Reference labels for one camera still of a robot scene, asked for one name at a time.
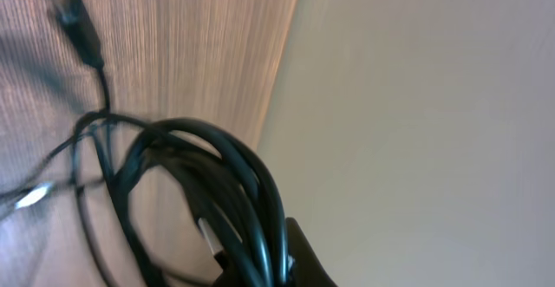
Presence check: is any thin black USB cable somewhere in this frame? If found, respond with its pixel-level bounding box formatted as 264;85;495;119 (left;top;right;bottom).
0;0;218;287

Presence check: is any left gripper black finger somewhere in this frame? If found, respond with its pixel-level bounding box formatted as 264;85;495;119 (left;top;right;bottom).
285;218;337;287

